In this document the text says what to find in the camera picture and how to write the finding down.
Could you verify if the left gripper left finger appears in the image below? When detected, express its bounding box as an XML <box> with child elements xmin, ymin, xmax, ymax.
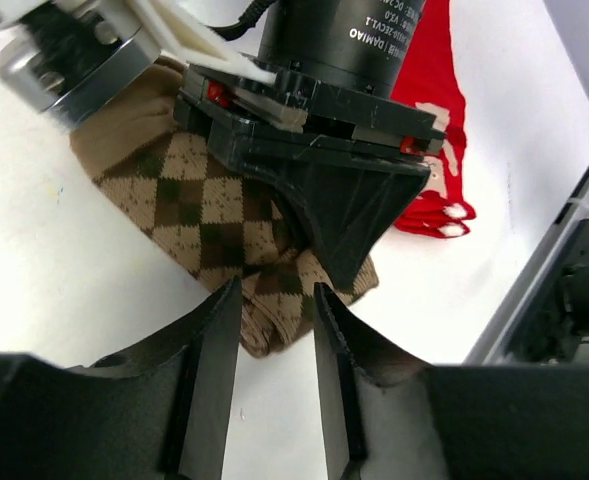
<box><xmin>0</xmin><ymin>280</ymin><xmax>242</xmax><ymax>479</ymax></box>

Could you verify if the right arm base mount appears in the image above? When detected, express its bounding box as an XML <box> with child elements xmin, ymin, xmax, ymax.
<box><xmin>506</xmin><ymin>220</ymin><xmax>589</xmax><ymax>363</ymax></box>

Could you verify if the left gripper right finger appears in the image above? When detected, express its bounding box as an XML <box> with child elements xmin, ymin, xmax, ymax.
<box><xmin>313</xmin><ymin>283</ymin><xmax>589</xmax><ymax>479</ymax></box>

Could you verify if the aluminium rail frame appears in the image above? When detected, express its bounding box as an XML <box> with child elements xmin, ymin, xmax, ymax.
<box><xmin>465</xmin><ymin>166</ymin><xmax>589</xmax><ymax>365</ymax></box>

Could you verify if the brown argyle sock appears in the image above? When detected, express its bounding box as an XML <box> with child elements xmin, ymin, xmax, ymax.
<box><xmin>69</xmin><ymin>55</ymin><xmax>380</xmax><ymax>360</ymax></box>

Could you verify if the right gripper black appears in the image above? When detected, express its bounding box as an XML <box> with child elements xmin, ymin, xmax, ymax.
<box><xmin>174</xmin><ymin>1</ymin><xmax>445</xmax><ymax>290</ymax></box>

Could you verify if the red patterned sock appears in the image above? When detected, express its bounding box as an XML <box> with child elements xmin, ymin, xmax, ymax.
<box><xmin>391</xmin><ymin>0</ymin><xmax>475</xmax><ymax>240</ymax></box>

